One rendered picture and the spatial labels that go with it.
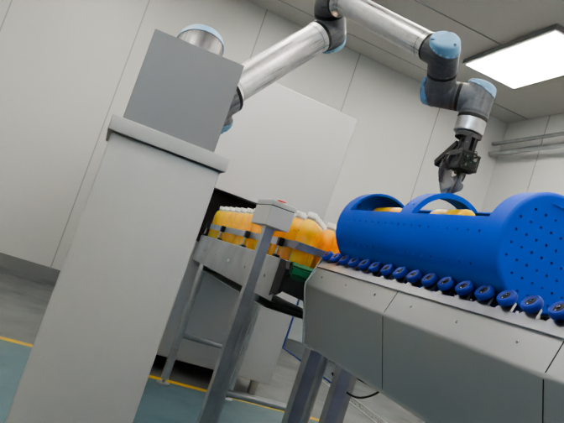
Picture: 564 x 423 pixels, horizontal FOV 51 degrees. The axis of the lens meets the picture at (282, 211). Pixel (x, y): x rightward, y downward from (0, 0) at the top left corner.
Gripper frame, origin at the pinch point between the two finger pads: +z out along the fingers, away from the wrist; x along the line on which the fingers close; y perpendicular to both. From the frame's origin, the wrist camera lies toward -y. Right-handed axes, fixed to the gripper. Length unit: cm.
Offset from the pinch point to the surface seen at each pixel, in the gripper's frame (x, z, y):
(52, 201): -121, 48, -456
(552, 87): 284, -216, -318
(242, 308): -29, 56, -65
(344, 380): 7, 68, -37
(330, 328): -10, 51, -25
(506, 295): -11, 26, 51
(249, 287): -29, 48, -65
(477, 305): -11, 30, 44
